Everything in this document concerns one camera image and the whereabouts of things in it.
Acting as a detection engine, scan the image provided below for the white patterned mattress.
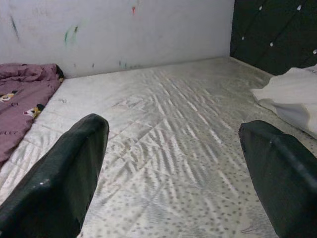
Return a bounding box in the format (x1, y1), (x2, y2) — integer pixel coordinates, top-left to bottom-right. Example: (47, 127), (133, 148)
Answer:
(0, 58), (317, 238)

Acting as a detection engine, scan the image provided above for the purple cartoon-print blanket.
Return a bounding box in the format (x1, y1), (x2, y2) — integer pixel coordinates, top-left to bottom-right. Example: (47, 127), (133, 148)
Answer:
(0, 63), (65, 167)

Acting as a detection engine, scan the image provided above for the black tufted headboard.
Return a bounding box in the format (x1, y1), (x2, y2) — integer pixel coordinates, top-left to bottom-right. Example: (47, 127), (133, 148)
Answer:
(229, 0), (317, 76)

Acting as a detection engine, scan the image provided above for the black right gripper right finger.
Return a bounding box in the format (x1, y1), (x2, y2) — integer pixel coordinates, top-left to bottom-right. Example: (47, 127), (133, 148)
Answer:
(239, 120), (317, 238)

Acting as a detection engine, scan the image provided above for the cream pillow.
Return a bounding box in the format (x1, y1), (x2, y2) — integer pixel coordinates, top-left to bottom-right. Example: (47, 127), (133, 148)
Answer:
(251, 63), (317, 140)

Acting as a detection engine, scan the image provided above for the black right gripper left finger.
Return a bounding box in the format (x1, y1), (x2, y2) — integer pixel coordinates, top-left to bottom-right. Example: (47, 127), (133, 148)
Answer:
(0, 113), (109, 238)

